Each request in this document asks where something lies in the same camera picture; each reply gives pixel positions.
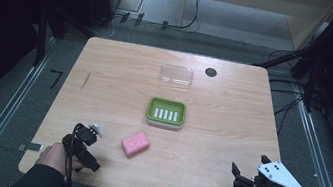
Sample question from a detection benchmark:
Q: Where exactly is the white floor cable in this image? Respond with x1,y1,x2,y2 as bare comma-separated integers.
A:
91,10,124,42

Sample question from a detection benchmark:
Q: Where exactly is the pink soap bar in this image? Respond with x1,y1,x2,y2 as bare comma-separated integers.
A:
118,127,153,161

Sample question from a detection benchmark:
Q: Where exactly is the bundle of black floor cables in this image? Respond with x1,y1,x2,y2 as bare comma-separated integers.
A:
256,47,320,140

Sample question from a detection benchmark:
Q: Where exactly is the person's left hand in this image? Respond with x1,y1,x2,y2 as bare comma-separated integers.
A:
34,139,87,179

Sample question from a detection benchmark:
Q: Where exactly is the black metal stand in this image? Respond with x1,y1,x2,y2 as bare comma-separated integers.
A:
247,36,332,116
25,1,100,75

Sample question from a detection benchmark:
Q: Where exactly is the clear plastic lid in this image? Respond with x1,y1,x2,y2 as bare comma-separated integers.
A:
157,62,196,91

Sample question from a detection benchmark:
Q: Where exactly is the green soap dish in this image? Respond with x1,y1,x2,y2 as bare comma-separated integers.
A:
143,95,189,132

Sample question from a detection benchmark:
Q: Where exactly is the grey tag on table edge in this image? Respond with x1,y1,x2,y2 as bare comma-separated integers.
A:
17,140,45,155

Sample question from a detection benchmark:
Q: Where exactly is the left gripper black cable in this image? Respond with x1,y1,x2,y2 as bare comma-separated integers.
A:
62,122,86,187

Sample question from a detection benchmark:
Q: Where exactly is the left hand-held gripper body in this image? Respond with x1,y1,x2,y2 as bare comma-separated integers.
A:
58,118,108,174

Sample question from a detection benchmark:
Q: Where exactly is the black hanging cable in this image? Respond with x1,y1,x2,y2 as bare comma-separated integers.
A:
164,0,205,34

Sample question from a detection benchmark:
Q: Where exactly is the black round table grommet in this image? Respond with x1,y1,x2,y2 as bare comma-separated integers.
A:
204,66,219,79

